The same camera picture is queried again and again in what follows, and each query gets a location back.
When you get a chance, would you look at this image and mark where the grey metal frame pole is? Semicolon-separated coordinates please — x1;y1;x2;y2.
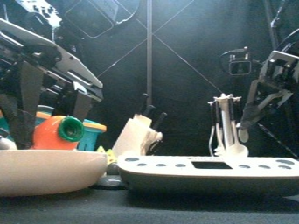
145;0;155;107

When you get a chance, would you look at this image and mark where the yellow green toy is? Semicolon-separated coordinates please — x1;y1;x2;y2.
95;145;117;166

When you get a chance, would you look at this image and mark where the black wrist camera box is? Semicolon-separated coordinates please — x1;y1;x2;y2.
219;46;255;77

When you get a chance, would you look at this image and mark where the black knife handle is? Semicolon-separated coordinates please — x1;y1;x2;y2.
139;93;151;116
152;111;168;130
143;104;156;118

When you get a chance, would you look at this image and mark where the white toy spoon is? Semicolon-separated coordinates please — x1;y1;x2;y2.
237;127;251;144

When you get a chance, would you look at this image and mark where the grey digital kitchen scale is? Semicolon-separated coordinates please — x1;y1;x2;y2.
116;154;299;198

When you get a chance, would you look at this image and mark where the white utensil holder stand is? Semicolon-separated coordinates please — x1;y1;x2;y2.
207;93;243;158

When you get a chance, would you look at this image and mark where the white toy ladle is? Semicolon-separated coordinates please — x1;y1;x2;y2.
227;122;249;158

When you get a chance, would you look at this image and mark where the teal basket orange rim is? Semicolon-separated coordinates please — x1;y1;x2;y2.
0;104;108;152

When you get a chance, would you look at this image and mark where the orange toy carrot green top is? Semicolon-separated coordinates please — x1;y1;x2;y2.
32;115;87;151

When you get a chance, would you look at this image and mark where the white bowl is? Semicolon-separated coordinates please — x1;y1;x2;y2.
0;148;108;198

